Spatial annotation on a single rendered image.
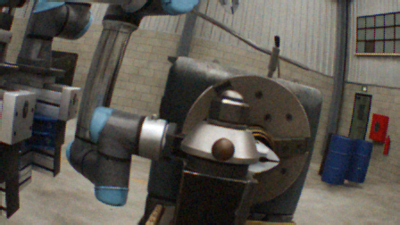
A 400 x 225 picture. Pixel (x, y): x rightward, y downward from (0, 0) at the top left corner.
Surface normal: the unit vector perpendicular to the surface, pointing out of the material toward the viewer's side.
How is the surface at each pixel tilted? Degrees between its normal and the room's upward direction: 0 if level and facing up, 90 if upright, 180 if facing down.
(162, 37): 90
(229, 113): 90
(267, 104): 90
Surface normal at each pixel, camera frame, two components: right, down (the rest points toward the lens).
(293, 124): -0.04, 0.04
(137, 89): 0.21, 0.09
